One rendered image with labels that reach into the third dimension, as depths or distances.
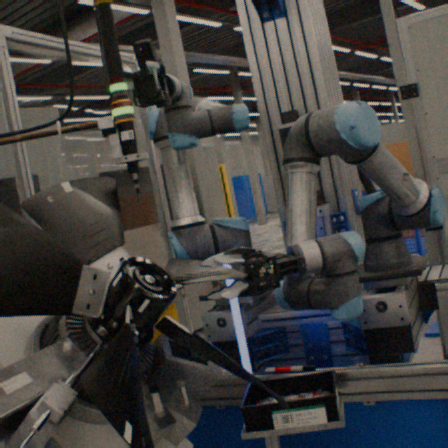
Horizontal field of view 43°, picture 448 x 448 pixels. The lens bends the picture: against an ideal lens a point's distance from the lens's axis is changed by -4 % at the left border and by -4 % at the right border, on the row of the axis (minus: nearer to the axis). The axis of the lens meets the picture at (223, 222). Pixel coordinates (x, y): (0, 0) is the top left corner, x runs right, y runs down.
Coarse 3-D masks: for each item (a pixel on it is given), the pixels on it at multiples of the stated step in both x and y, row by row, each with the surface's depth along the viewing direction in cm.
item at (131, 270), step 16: (128, 272) 106; (144, 272) 111; (160, 272) 114; (112, 288) 108; (128, 288) 105; (144, 288) 106; (160, 288) 109; (112, 304) 107; (128, 304) 106; (160, 304) 106; (96, 320) 108; (112, 320) 109; (144, 320) 107; (112, 336) 107; (144, 336) 112
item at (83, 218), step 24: (48, 192) 127; (72, 192) 128; (96, 192) 129; (48, 216) 123; (72, 216) 123; (96, 216) 123; (120, 216) 124; (72, 240) 120; (96, 240) 120; (120, 240) 120
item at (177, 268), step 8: (168, 264) 142; (176, 264) 141; (184, 264) 141; (168, 272) 135; (176, 272) 134; (184, 272) 133; (192, 272) 132; (200, 272) 132; (208, 272) 133; (216, 272) 134; (224, 272) 135; (232, 272) 137; (240, 272) 139; (176, 280) 125; (184, 280) 124; (192, 280) 124; (200, 280) 125; (208, 280) 126; (216, 280) 127
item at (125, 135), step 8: (120, 128) 117; (128, 128) 117; (120, 136) 118; (128, 136) 117; (128, 144) 118; (136, 144) 119; (128, 152) 118; (136, 152) 118; (128, 168) 119; (136, 168) 119
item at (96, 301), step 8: (88, 272) 106; (96, 272) 107; (104, 272) 108; (80, 280) 105; (88, 280) 106; (96, 280) 107; (104, 280) 108; (80, 288) 105; (88, 288) 106; (96, 288) 107; (104, 288) 108; (80, 296) 105; (88, 296) 106; (96, 296) 107; (104, 296) 108; (80, 304) 105; (96, 304) 107; (104, 304) 108; (80, 312) 105; (88, 312) 106; (96, 312) 107
